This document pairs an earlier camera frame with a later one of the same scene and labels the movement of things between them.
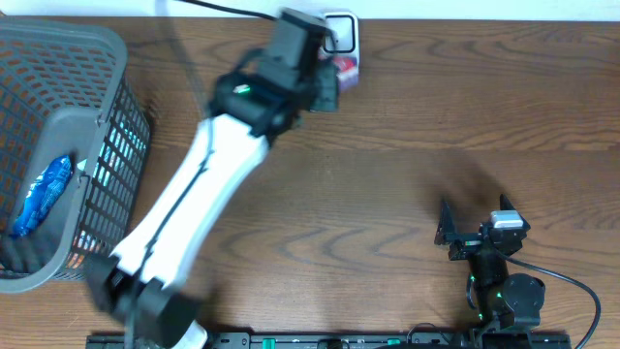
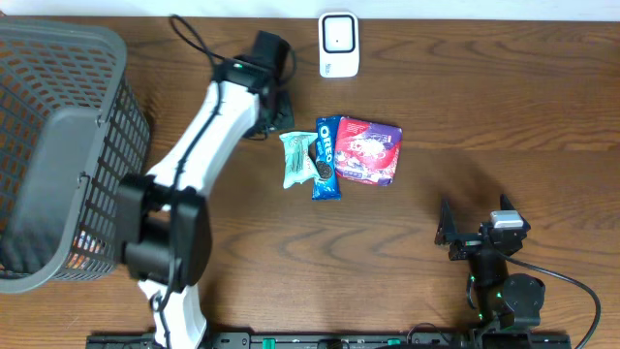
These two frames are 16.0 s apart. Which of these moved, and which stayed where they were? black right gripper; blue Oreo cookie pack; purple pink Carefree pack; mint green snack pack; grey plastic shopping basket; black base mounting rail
Moved: purple pink Carefree pack; mint green snack pack; blue Oreo cookie pack
Stayed: black right gripper; grey plastic shopping basket; black base mounting rail
